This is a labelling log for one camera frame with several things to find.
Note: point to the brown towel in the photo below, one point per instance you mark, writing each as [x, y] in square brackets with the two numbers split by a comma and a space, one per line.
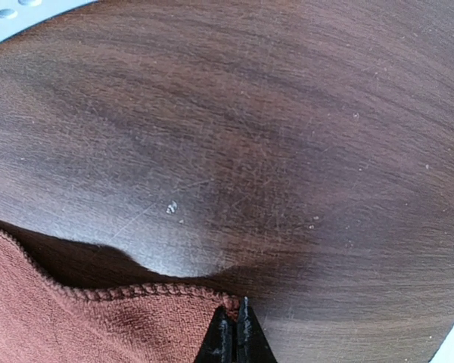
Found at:
[42, 320]

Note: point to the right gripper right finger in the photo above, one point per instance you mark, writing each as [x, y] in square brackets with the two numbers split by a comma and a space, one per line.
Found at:
[251, 343]

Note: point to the light blue plastic basket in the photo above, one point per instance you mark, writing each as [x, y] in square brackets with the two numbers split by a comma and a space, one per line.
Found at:
[18, 15]

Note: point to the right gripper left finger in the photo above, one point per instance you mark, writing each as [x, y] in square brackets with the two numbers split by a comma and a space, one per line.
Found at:
[219, 344]

